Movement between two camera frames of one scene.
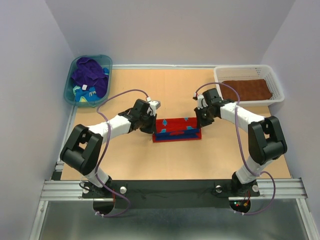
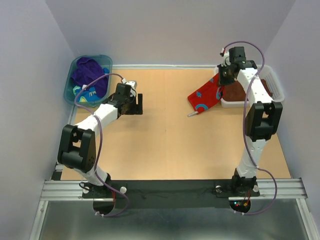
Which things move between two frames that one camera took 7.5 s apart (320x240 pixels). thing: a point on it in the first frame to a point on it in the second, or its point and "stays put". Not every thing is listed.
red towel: x=176 y=129 to x=207 y=95
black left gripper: x=151 y=129 to x=137 y=109
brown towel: x=249 y=89 stays put
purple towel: x=90 y=72 stays put
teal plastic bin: x=106 y=62 stays put
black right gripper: x=202 y=122 to x=222 y=81
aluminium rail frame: x=59 y=189 stays put
